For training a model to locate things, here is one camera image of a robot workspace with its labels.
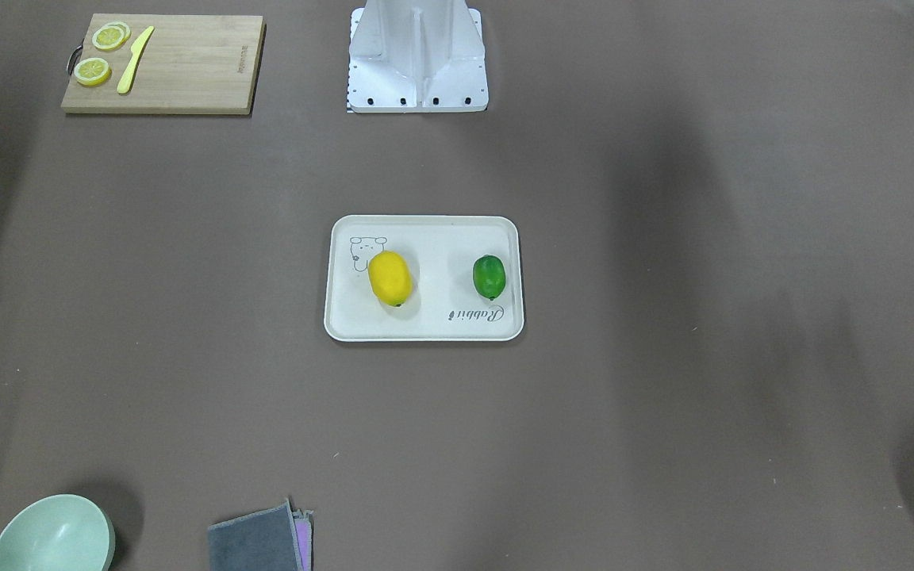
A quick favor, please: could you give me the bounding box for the mint green bowl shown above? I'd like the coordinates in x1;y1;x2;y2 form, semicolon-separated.
0;494;117;570

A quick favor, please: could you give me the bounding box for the upper lemon slice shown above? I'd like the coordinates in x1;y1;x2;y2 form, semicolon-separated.
91;21;132;52

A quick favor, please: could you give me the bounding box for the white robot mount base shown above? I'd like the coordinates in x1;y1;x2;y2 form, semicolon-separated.
346;1;490;113

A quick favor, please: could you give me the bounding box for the lower lemon slice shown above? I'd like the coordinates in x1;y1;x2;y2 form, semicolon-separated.
71;57;112;87

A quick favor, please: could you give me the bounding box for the grey folded cloth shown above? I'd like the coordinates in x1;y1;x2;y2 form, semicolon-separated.
207;502;301;570

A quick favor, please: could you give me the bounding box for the yellow plastic knife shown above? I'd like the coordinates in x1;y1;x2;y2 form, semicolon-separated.
117;25;156;95

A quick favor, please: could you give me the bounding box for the purple cloth underneath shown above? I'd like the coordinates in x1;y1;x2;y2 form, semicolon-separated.
291;511;314;571

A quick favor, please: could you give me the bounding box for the green lime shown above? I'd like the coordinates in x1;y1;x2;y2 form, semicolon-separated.
472;255;507;301

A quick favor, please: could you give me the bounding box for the white rabbit print tray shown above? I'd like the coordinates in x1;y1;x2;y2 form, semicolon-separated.
324;214;525;341

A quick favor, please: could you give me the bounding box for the yellow lemon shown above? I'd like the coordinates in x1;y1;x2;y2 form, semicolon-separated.
367;251;414;307

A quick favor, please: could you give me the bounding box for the bamboo cutting board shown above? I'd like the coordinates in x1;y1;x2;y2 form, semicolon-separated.
61;12;266;116

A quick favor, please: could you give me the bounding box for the lemon slice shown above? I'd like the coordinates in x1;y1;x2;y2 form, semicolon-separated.
91;21;132;52
71;57;112;87

